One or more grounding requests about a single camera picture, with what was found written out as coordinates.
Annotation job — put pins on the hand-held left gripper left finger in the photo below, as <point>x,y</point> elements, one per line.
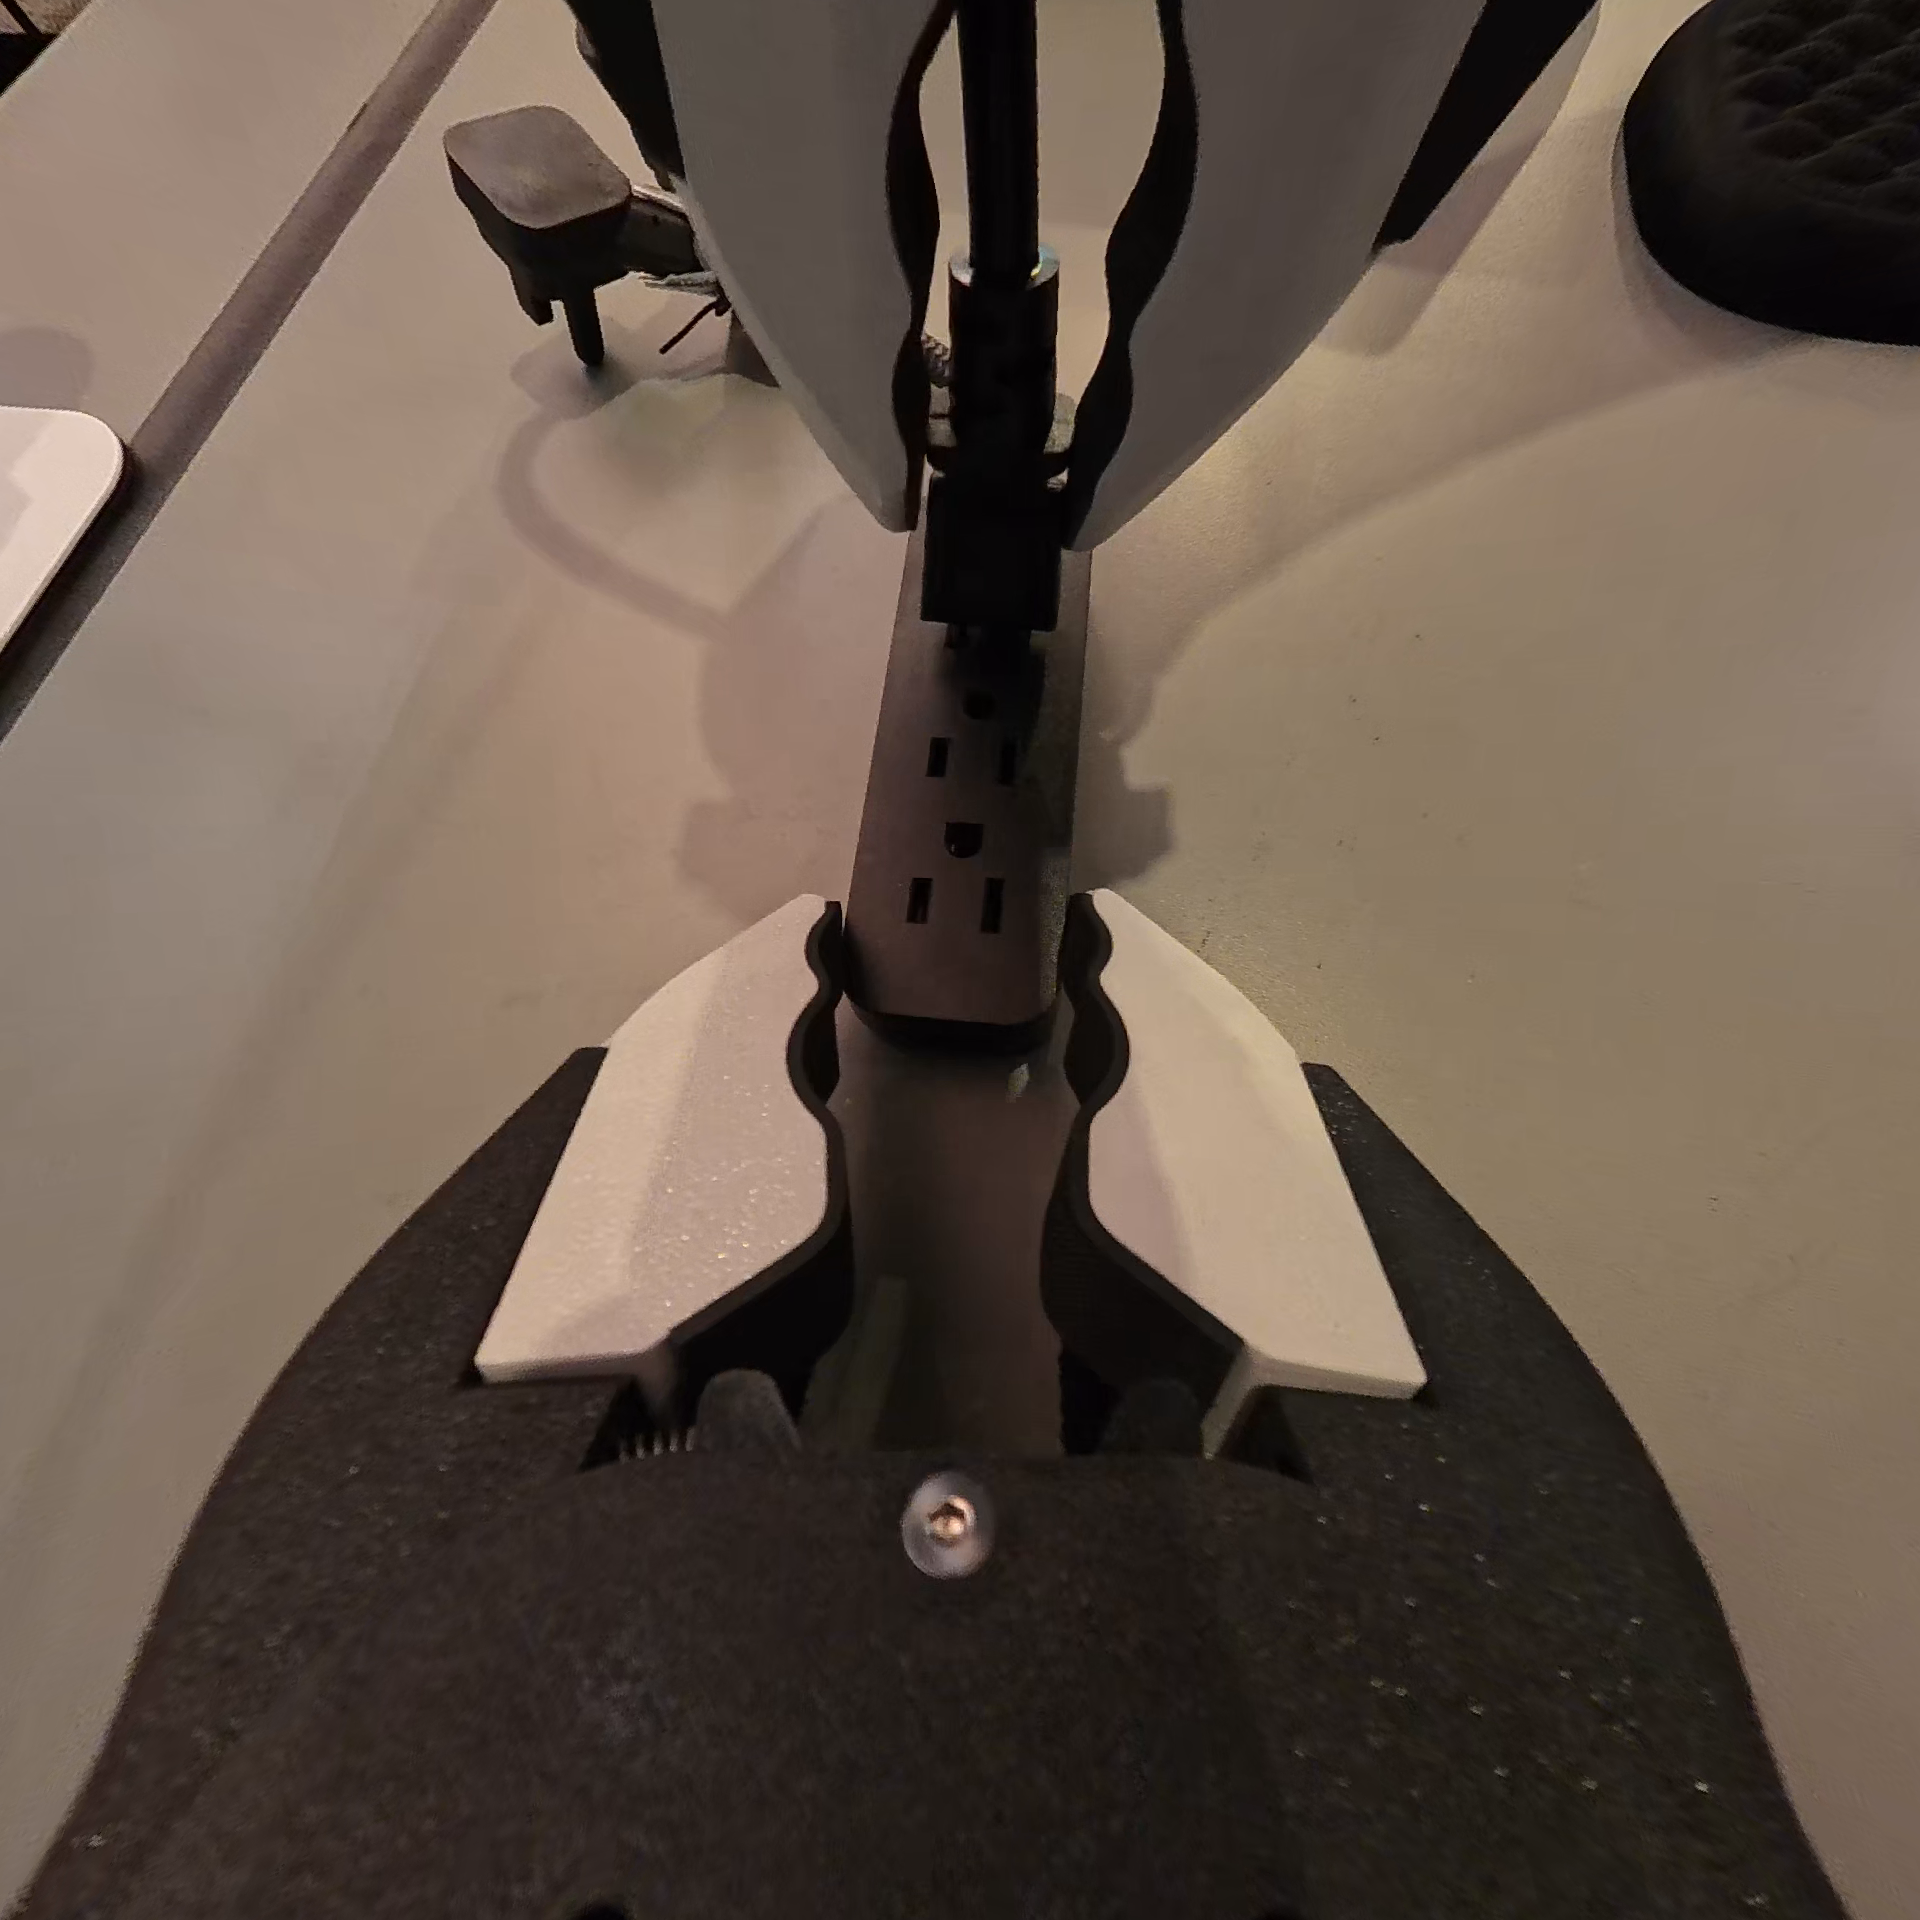
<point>674,1185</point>

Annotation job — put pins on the grey and black plug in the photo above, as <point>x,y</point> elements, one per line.
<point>532,173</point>

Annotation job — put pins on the black rounded object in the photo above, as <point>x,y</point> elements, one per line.
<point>1800,181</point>

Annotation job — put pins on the black power strip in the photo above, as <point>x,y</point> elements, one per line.
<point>1043,900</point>

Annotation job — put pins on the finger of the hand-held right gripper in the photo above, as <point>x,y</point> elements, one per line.
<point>1291,194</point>
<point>780,181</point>

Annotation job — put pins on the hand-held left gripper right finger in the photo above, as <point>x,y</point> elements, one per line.
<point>1244,1185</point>

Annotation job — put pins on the white rounded plastic plate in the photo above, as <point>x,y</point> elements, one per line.
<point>44,511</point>

